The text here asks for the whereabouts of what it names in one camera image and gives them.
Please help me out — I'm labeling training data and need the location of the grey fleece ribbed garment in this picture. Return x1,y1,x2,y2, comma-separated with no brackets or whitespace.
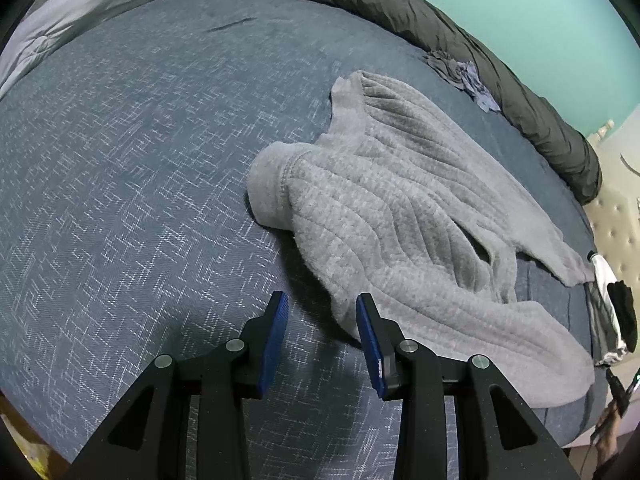
246,72,594,408

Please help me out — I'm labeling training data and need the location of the stack of folded clothes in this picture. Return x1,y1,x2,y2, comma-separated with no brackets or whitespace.
587,252,638,367

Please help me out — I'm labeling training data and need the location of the person's right hand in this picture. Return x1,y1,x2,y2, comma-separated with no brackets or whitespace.
593,400,622,476

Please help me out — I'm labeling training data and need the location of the cream tufted headboard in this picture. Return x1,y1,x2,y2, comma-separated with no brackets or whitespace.
585,107,640,287

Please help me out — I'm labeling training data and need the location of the dark blue patterned bedspread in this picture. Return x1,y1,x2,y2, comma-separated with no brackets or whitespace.
1,0,594,479

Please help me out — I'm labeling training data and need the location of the small crumpled blue-grey cloth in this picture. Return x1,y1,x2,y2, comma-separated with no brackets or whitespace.
425,51,501,113

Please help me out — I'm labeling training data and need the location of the dark grey rolled duvet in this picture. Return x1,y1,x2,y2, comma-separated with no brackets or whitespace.
312,0,602,205

